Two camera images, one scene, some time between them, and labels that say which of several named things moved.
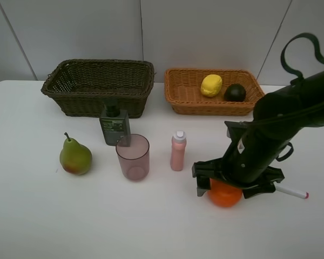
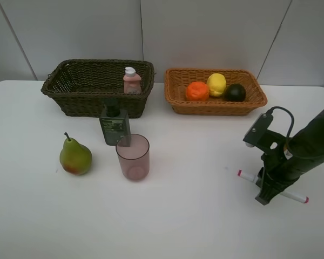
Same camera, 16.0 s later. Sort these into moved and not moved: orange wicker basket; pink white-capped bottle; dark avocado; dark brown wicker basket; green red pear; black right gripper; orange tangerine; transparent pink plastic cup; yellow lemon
Moved: orange tangerine; pink white-capped bottle; black right gripper; yellow lemon
Not moved: green red pear; dark brown wicker basket; dark avocado; transparent pink plastic cup; orange wicker basket
